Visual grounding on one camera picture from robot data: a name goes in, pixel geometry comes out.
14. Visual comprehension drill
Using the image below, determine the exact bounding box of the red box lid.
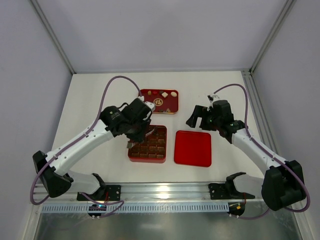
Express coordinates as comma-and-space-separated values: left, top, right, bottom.
173, 130, 212, 168

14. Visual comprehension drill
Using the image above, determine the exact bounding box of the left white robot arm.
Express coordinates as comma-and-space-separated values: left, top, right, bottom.
32, 97, 156, 201

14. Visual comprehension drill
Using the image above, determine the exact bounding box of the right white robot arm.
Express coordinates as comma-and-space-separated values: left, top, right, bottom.
186, 100, 307, 211

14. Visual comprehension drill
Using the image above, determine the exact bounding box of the cream oval chocolate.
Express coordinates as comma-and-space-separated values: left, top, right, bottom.
170, 91, 177, 97

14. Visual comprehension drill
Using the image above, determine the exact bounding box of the red chocolate tray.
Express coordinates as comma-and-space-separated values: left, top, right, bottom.
140, 88, 179, 114

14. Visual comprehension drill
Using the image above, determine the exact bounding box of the red square chocolate box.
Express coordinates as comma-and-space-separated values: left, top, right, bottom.
127, 125, 167, 164

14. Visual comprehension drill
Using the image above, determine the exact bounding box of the white cube chocolate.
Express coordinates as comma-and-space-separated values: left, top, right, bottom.
161, 92, 168, 98

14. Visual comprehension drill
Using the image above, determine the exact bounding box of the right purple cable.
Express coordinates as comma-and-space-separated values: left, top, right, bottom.
211, 83, 312, 221

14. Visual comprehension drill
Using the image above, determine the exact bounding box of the purple cable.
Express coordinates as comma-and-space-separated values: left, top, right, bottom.
211, 83, 312, 221
29, 75, 143, 218

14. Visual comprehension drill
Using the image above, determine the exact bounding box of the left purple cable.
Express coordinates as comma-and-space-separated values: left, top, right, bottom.
29, 75, 143, 218

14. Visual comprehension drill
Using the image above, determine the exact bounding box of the aluminium front rail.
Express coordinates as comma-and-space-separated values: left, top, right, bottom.
29, 181, 266, 202

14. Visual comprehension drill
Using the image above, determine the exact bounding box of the slotted cable duct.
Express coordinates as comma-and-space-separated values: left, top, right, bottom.
41, 202, 229, 214

